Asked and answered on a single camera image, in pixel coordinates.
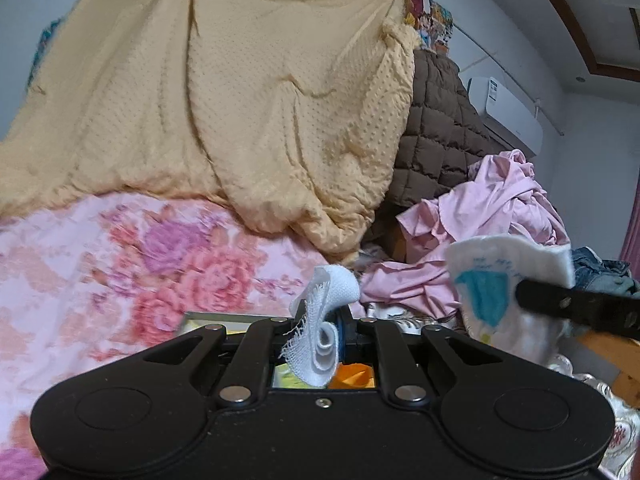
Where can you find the brown quilted blanket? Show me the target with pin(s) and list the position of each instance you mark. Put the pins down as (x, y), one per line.
(440, 145)

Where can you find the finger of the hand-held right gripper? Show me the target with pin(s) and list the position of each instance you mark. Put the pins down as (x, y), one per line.
(575, 307)

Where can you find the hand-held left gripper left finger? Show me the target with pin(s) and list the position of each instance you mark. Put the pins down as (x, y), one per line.
(260, 340)

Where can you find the colourful wall poster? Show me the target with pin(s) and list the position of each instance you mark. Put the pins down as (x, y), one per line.
(430, 15)

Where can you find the white air conditioner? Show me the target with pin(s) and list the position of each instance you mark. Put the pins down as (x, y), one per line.
(505, 110)

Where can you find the blue jeans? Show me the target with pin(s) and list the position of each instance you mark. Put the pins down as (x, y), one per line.
(600, 270)

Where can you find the white gauze roll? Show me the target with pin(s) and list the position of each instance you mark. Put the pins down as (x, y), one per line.
(320, 320)

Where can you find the pink cloth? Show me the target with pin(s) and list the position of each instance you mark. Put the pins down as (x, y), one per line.
(500, 195)

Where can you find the yellow quilt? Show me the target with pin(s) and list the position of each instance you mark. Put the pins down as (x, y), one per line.
(200, 85)

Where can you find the teal wall poster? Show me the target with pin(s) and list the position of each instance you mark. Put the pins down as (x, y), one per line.
(47, 40)

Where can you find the white pad with blue print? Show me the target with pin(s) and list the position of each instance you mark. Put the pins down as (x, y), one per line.
(480, 290)

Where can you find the wooden bed frame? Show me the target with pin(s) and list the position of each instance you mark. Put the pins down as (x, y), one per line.
(615, 355)

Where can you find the dinosaur print towel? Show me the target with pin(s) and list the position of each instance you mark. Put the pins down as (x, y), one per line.
(355, 377)

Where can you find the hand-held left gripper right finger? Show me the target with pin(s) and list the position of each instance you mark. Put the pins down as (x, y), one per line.
(387, 345)

